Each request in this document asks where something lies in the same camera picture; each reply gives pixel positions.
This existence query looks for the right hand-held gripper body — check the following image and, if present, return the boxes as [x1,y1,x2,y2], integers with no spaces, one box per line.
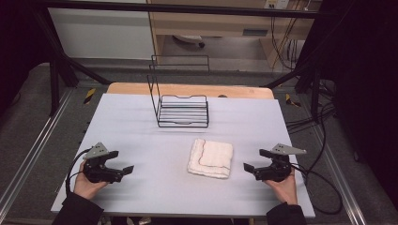
[254,142,308,183]

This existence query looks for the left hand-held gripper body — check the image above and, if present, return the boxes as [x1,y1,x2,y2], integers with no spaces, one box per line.
[82,142,125,185]

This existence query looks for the white towel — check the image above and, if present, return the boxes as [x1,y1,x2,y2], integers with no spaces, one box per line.
[187,138,235,180]

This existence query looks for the black wire rack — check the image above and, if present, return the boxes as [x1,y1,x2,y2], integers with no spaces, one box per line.
[146,54,211,128]

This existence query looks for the person's right hand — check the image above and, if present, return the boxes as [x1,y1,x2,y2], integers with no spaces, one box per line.
[264,168,299,206]

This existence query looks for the person's left hand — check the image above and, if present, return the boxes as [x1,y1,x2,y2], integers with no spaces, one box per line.
[73,162,110,201]

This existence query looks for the white table mat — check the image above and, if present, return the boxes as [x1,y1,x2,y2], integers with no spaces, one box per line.
[51,93,316,219]

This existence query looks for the white cabinet panel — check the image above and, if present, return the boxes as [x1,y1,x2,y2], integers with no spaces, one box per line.
[47,7,157,61]

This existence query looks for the dark curtain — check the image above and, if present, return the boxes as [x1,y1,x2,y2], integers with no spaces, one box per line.
[313,0,398,204]
[0,0,53,113]

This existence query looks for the light wooden desk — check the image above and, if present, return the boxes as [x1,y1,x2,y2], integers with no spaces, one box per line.
[146,0,323,70]

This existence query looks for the white chair base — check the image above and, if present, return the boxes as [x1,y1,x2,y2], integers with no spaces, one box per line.
[171,33,207,50]

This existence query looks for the left hand-held gripper cable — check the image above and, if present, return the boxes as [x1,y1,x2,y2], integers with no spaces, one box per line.
[65,147,92,197]

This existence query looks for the hand-held gripper cable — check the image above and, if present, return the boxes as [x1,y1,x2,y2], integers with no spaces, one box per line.
[65,147,92,197]
[290,161,344,217]

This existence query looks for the bundle of black floor cables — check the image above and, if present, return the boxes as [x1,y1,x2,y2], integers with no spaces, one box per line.
[284,78,339,176]

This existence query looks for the right hand-held gripper cable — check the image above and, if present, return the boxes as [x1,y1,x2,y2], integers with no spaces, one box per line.
[290,161,344,217]

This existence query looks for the aluminium rail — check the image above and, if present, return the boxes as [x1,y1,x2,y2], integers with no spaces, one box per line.
[0,88,75,214]
[311,123,368,225]

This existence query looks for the black frame leg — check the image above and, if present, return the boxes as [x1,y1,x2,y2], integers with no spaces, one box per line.
[32,6,112,117]
[262,59,327,125]

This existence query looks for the hanging desk cables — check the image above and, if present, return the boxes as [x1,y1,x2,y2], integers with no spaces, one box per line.
[269,0,311,72]

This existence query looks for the white wall socket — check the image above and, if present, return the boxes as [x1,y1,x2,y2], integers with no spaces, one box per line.
[263,0,291,10]

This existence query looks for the black horizontal frame bar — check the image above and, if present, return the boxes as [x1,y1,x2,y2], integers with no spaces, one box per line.
[33,0,325,19]

